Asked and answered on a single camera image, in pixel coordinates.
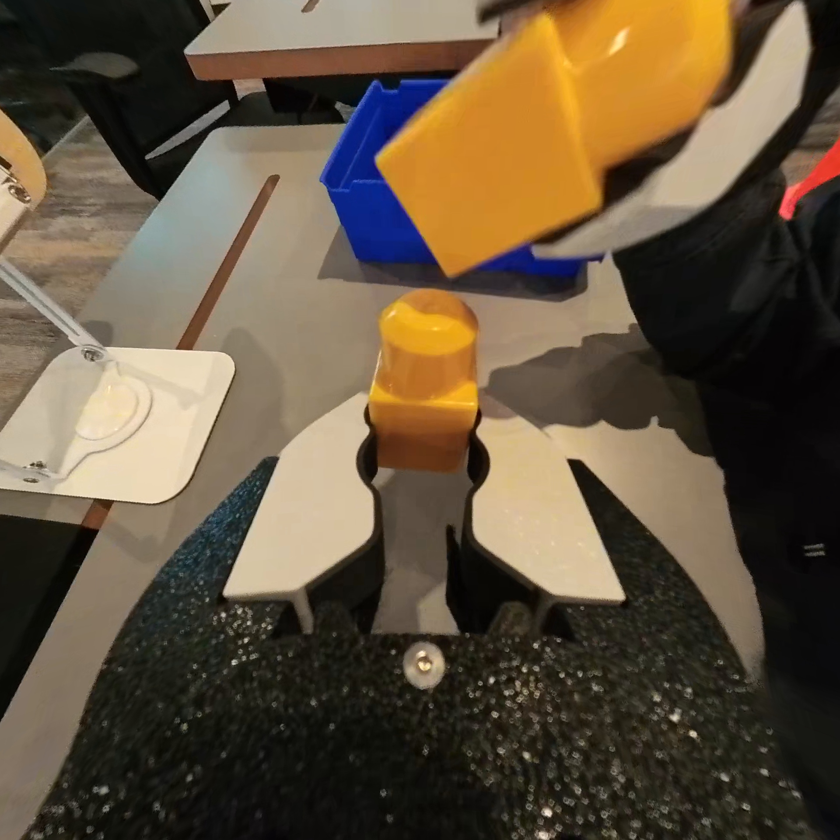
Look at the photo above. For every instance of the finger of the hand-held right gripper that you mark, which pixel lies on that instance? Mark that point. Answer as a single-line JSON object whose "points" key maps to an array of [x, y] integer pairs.
{"points": [[499, 6], [741, 164]]}

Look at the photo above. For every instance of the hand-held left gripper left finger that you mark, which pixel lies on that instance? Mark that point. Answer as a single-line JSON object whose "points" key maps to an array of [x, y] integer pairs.
{"points": [[308, 525]]}

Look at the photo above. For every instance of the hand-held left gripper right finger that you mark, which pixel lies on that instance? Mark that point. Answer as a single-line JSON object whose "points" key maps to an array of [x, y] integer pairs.
{"points": [[538, 525]]}

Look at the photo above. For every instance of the yellow mega block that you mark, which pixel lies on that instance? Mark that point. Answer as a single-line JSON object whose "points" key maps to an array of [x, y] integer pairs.
{"points": [[420, 407], [499, 144]]}

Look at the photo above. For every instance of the blue plastic bin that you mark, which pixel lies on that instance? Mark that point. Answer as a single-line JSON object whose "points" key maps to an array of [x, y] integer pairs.
{"points": [[367, 203]]}

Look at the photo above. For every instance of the person's right forearm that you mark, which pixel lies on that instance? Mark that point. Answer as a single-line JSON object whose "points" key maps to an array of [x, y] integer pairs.
{"points": [[709, 282]]}

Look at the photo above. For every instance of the orange traffic cone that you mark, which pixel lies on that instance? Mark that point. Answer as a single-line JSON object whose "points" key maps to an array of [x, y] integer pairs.
{"points": [[814, 184]]}

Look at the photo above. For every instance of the white table with brown edge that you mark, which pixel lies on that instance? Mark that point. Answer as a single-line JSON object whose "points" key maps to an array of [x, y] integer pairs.
{"points": [[328, 46]]}

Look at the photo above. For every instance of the white sign stand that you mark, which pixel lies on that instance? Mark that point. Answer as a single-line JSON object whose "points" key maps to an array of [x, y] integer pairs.
{"points": [[131, 433]]}

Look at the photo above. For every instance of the person's black jacket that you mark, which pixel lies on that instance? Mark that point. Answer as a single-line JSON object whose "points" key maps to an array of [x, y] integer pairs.
{"points": [[787, 525]]}

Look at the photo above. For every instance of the black office chair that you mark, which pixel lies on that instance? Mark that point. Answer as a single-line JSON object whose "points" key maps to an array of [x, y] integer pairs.
{"points": [[98, 79]]}

